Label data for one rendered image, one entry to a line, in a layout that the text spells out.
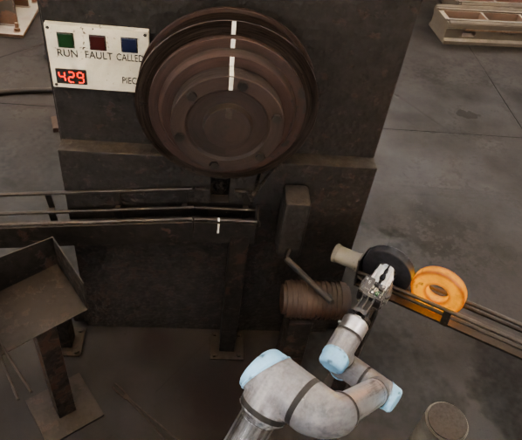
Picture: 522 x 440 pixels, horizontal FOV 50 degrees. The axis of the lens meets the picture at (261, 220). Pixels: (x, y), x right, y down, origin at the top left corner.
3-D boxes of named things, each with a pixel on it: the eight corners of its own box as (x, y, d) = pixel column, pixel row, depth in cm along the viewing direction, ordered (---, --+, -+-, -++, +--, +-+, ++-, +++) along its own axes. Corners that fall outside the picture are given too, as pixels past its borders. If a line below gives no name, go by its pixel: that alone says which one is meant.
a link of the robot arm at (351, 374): (354, 395, 160) (353, 382, 151) (323, 371, 165) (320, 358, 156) (370, 373, 163) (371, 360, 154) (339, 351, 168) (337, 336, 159)
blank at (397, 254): (369, 237, 166) (365, 243, 164) (420, 257, 160) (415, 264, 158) (362, 273, 176) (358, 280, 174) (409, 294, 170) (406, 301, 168)
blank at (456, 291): (419, 257, 160) (415, 264, 158) (474, 278, 154) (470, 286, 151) (409, 294, 170) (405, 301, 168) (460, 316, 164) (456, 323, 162)
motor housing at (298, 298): (264, 360, 221) (283, 270, 185) (319, 360, 224) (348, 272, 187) (266, 389, 212) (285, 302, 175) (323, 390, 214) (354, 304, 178)
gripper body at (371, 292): (391, 285, 155) (371, 320, 150) (388, 297, 163) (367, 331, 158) (367, 271, 158) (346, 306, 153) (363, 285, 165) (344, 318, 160)
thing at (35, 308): (10, 409, 196) (-46, 273, 147) (81, 371, 209) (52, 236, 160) (32, 457, 186) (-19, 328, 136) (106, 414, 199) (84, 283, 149)
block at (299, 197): (273, 235, 192) (283, 181, 176) (297, 236, 193) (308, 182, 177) (276, 257, 185) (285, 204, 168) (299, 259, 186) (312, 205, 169)
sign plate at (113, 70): (55, 83, 155) (44, 19, 143) (151, 89, 158) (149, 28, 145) (53, 87, 153) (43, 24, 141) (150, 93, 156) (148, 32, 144)
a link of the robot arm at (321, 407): (352, 420, 111) (410, 381, 154) (308, 386, 117) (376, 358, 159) (324, 467, 113) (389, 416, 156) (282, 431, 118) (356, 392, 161)
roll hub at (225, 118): (171, 157, 151) (171, 61, 131) (275, 163, 154) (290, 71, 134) (169, 170, 147) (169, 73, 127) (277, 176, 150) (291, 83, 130)
